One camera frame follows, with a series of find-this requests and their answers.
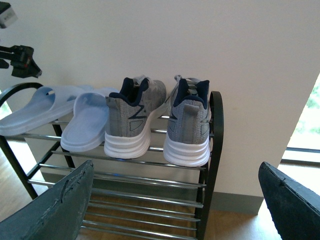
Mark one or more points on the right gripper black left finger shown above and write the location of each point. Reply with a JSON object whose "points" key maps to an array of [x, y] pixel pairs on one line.
{"points": [[57, 214]]}

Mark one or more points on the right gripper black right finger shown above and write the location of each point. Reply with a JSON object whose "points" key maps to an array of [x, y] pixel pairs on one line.
{"points": [[294, 208]]}

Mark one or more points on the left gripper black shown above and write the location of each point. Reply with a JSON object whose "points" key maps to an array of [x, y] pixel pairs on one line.
{"points": [[21, 58]]}

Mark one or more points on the light blue slide slipper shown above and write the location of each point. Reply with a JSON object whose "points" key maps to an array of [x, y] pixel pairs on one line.
{"points": [[86, 129], [47, 104]]}

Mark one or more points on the grey sneaker with navy lining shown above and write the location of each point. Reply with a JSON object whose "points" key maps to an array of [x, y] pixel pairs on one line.
{"points": [[187, 141]]}

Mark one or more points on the black metal shoe rack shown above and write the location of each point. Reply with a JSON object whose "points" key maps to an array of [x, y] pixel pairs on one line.
{"points": [[145, 198]]}

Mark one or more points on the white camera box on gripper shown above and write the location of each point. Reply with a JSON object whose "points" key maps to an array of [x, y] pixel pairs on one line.
{"points": [[7, 15]]}

